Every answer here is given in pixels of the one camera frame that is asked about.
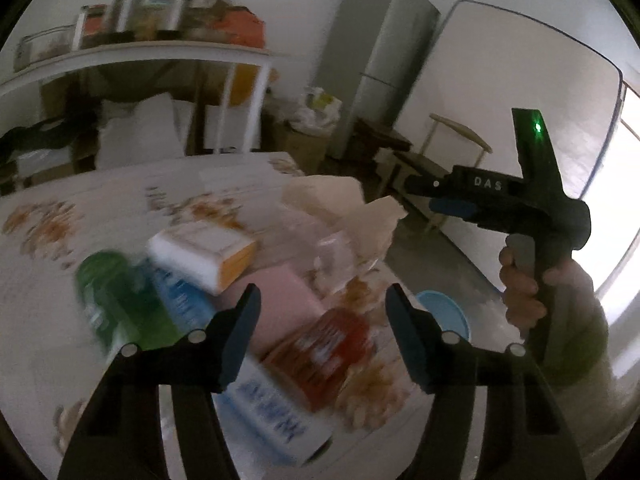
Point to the clear plastic cup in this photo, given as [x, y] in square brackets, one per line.
[336, 260]

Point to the metal bin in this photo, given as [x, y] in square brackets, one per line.
[150, 7]

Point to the grey refrigerator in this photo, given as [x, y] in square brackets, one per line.
[370, 60]

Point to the yellow plastic bag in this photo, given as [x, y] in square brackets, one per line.
[245, 82]

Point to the red snack packet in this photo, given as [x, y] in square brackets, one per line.
[320, 355]

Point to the green plastic bottle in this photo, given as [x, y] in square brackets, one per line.
[112, 297]

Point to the wooden chair dark seat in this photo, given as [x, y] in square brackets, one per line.
[425, 160]

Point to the white paper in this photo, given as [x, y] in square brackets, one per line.
[345, 205]

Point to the red jar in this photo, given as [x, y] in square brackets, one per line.
[92, 25]

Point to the white plastic bags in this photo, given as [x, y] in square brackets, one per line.
[315, 110]

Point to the person's right hand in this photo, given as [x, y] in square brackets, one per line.
[520, 300]

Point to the white foam box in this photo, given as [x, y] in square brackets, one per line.
[220, 127]

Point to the blue plastic basket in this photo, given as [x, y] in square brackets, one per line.
[445, 310]

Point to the clear plastic container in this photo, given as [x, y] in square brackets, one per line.
[45, 47]

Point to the floral tablecloth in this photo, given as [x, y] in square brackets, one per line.
[100, 195]

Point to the window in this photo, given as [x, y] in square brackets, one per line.
[620, 170]

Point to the dark wooden stool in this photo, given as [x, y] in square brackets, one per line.
[380, 135]

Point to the cardboard box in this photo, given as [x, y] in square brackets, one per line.
[300, 147]

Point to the white mattress blue edge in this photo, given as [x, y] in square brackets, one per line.
[525, 85]

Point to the black clothing on bed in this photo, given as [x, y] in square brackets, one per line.
[40, 137]

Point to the white pillow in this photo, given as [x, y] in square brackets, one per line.
[135, 130]

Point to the white orange carton box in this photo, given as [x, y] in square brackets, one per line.
[200, 250]

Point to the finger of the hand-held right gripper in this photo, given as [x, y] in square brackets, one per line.
[425, 185]
[452, 208]

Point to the orange bag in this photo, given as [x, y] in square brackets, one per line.
[242, 30]

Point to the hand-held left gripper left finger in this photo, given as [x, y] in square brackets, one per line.
[239, 330]

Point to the pink tissue pack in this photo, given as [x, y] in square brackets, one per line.
[285, 300]

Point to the white frame table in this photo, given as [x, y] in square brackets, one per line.
[150, 52]

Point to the blue white toothpaste box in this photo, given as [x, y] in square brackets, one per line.
[272, 410]

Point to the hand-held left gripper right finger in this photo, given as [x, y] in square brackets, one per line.
[407, 335]

